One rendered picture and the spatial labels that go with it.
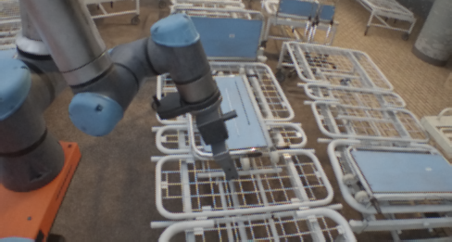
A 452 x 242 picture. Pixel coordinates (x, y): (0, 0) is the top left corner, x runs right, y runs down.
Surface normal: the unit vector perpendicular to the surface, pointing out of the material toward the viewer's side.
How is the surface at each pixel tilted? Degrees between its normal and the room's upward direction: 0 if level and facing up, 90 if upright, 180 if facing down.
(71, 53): 82
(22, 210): 0
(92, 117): 90
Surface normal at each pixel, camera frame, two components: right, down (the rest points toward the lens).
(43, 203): 0.11, -0.77
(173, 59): -0.14, 0.61
